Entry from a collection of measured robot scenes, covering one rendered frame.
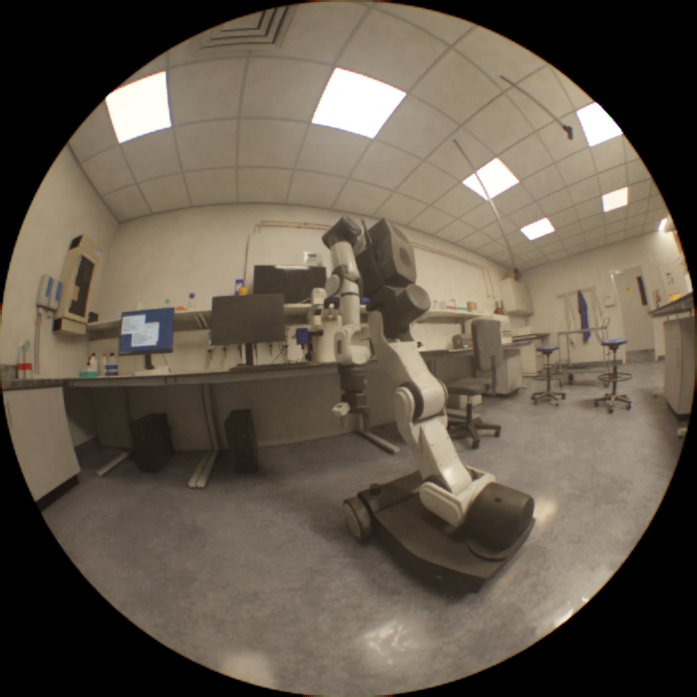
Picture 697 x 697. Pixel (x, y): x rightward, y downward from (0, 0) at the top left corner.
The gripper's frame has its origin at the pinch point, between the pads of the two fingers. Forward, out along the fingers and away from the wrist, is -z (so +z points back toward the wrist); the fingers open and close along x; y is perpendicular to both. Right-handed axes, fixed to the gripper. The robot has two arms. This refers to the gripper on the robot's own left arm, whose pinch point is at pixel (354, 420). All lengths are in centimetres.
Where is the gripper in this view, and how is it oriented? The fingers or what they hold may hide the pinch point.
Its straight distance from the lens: 74.1
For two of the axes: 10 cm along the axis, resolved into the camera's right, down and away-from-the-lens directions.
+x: -6.9, 1.3, 7.1
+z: -0.4, -9.9, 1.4
